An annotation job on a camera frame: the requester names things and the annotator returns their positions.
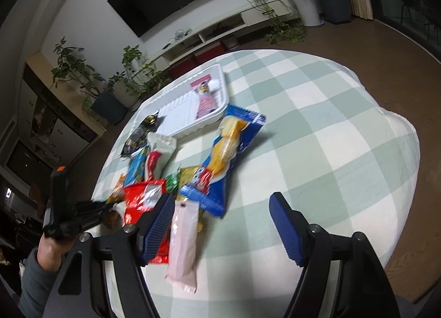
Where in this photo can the red storage box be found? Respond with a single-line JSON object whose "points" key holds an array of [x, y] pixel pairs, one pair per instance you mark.
{"points": [[206, 54], [182, 67]]}

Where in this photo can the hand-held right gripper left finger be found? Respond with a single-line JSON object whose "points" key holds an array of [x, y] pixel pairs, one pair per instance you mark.
{"points": [[159, 226]]}

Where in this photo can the green white checkered tablecloth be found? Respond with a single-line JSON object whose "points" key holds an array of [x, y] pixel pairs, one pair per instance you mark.
{"points": [[310, 132]]}

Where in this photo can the pink cartoon snack packet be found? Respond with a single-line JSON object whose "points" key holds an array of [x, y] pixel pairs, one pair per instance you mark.
{"points": [[206, 104]]}

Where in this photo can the pale pink snack packet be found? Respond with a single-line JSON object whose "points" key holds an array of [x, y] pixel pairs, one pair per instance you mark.
{"points": [[182, 235]]}

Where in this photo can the green snack packet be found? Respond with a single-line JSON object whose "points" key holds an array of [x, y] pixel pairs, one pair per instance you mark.
{"points": [[172, 182]]}

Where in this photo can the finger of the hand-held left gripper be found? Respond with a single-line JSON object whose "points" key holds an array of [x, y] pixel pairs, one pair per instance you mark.
{"points": [[93, 206], [88, 222]]}

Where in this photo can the white television console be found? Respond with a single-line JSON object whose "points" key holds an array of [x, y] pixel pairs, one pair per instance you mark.
{"points": [[251, 15]]}

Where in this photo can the yellow snack packet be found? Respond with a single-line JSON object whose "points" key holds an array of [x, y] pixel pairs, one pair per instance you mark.
{"points": [[189, 173]]}

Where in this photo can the light blue snack packet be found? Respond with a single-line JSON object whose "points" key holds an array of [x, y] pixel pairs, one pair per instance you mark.
{"points": [[136, 168]]}

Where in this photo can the wooden display cabinet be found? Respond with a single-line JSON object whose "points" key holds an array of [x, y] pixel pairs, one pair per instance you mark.
{"points": [[51, 125]]}

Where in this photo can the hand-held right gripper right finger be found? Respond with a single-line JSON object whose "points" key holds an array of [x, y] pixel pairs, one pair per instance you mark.
{"points": [[286, 228]]}

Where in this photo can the white plastic tray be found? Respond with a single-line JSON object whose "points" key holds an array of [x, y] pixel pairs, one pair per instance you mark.
{"points": [[179, 111]]}

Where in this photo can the person's left hand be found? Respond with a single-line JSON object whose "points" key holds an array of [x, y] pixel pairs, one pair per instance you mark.
{"points": [[48, 252]]}

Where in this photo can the small plant white pot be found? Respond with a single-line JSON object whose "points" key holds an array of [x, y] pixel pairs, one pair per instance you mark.
{"points": [[124, 94]]}

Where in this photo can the shiny red snack packet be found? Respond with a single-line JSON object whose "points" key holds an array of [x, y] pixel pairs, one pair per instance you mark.
{"points": [[137, 201]]}

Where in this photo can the person's left forearm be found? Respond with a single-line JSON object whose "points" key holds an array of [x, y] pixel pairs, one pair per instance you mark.
{"points": [[32, 287]]}

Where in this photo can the bushy tree plant dark pot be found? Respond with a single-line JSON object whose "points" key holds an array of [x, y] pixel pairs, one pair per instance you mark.
{"points": [[108, 108]]}

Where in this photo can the black snack packet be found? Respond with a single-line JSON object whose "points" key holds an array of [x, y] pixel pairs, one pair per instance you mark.
{"points": [[137, 135]]}

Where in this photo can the large blue chip bag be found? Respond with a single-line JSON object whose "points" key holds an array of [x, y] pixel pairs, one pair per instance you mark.
{"points": [[248, 120]]}

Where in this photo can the red gold-print snack packet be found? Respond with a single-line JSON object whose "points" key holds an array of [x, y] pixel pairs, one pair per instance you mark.
{"points": [[154, 163]]}

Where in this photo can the orange snack packet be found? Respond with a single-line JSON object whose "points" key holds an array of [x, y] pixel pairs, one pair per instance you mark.
{"points": [[117, 192]]}

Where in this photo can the white snack pouch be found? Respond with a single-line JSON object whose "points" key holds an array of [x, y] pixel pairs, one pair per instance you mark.
{"points": [[160, 142]]}

